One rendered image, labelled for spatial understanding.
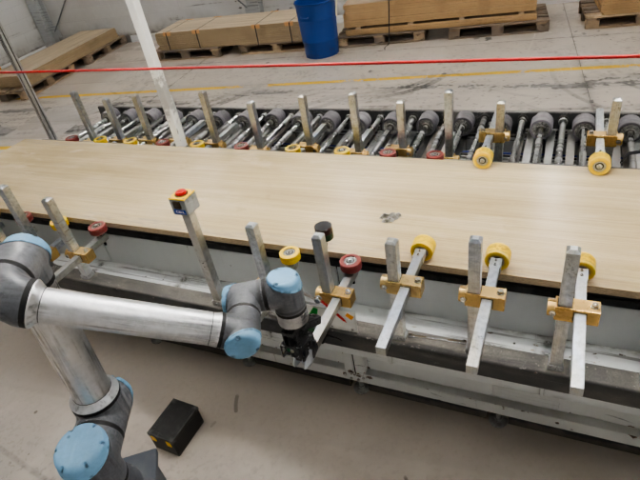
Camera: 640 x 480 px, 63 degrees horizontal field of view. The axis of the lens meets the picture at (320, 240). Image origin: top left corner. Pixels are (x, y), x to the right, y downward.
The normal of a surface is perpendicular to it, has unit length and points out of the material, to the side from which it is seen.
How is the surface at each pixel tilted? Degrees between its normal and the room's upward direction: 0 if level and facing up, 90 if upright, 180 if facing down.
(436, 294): 90
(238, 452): 0
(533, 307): 90
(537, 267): 0
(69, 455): 5
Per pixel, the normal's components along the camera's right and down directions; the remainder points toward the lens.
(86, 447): -0.15, -0.75
